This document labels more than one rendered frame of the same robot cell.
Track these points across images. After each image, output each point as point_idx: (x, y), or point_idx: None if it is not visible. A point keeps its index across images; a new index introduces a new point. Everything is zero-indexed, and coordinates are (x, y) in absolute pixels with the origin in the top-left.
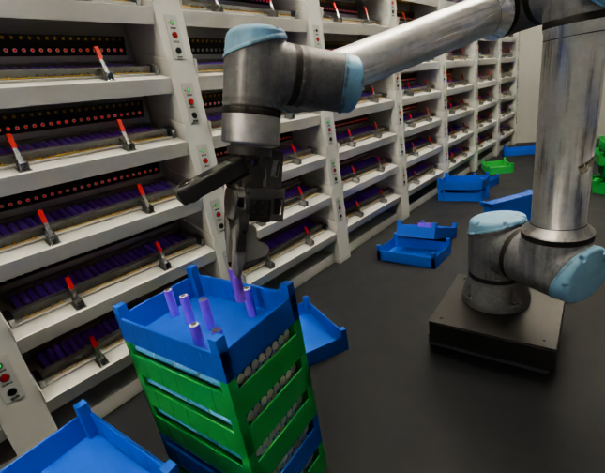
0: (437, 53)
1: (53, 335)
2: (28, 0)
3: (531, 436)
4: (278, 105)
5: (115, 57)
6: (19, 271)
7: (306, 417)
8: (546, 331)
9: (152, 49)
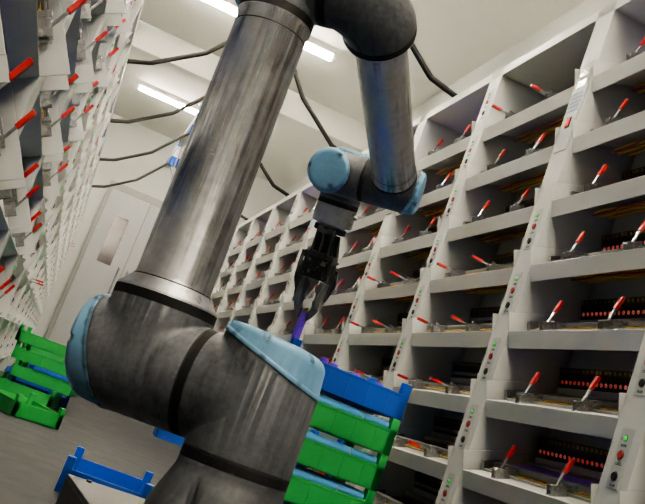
0: (366, 112)
1: (474, 487)
2: (612, 187)
3: None
4: (322, 193)
5: None
6: (496, 414)
7: None
8: (91, 486)
9: None
